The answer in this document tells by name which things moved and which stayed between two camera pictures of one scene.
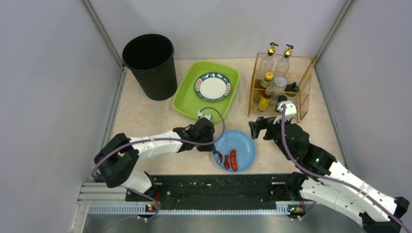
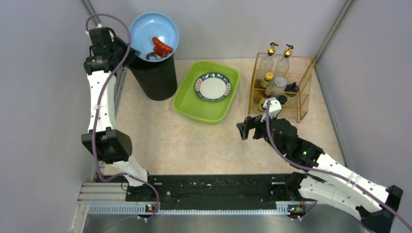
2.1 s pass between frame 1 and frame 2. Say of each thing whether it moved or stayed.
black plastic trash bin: stayed
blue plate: moved
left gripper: moved
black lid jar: stayed
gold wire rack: stayed
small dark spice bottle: stayed
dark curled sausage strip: moved
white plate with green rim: stayed
